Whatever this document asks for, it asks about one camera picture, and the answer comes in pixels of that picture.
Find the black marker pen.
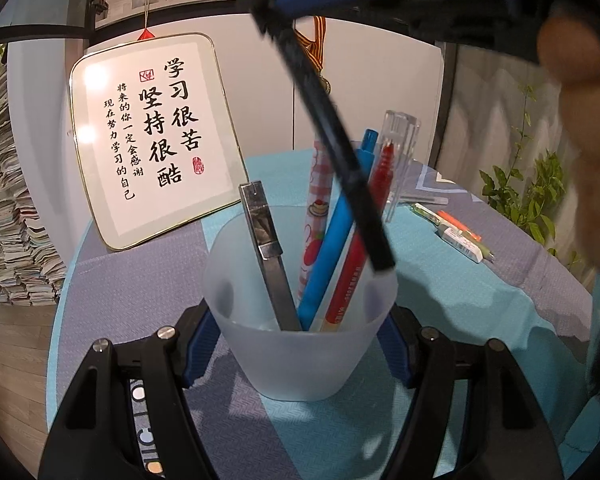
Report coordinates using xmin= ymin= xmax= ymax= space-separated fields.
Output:
xmin=266 ymin=13 xmax=396 ymax=272

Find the green white pen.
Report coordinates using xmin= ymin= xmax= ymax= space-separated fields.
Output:
xmin=411 ymin=203 xmax=495 ymax=262

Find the pink checkered strawberry pen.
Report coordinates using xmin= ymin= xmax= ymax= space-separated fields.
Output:
xmin=297 ymin=140 xmax=334 ymax=300

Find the frosted plastic cup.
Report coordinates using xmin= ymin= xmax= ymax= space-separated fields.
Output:
xmin=202 ymin=212 xmax=398 ymax=402

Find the blue pen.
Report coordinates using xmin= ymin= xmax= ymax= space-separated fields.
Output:
xmin=296 ymin=128 xmax=380 ymax=332

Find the red gel pen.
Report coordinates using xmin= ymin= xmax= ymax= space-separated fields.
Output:
xmin=322 ymin=109 xmax=423 ymax=334

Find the metal ruler clip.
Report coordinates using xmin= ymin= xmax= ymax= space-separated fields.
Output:
xmin=238 ymin=181 xmax=301 ymax=332

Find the clear gel pen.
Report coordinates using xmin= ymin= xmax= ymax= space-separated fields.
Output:
xmin=399 ymin=195 xmax=449 ymax=206

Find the person's right hand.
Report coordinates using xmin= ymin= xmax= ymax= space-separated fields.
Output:
xmin=538 ymin=13 xmax=600 ymax=271

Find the gold medal with ribbon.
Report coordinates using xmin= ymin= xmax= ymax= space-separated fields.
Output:
xmin=294 ymin=16 xmax=332 ymax=94

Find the red hanging ornament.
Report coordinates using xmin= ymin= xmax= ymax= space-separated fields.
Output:
xmin=137 ymin=28 xmax=155 ymax=41

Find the patterned blue grey tablecloth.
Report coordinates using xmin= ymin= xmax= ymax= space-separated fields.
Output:
xmin=46 ymin=164 xmax=592 ymax=479

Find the tall stack of books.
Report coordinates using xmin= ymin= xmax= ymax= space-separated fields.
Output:
xmin=0 ymin=48 xmax=67 ymax=307

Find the framed calligraphy sign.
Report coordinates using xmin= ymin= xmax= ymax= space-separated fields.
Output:
xmin=69 ymin=32 xmax=248 ymax=250

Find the white eraser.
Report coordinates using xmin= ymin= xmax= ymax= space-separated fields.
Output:
xmin=438 ymin=226 xmax=483 ymax=263

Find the green potted plant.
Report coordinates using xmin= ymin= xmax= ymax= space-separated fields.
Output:
xmin=479 ymin=82 xmax=583 ymax=271

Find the orange highlighter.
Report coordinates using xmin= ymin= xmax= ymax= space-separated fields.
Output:
xmin=437 ymin=210 xmax=481 ymax=242

